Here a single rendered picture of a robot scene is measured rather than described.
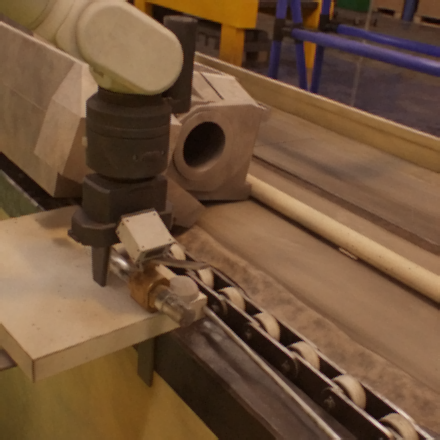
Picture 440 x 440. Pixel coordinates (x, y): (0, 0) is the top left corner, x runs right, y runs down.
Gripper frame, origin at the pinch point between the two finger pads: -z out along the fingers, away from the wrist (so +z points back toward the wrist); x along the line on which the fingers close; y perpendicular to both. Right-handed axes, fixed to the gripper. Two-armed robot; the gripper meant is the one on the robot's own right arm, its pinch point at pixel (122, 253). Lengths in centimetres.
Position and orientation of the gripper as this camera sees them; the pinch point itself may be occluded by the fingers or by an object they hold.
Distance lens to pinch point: 75.7
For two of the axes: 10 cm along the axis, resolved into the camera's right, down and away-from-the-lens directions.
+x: 7.6, -2.0, 6.2
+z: 0.9, -9.1, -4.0
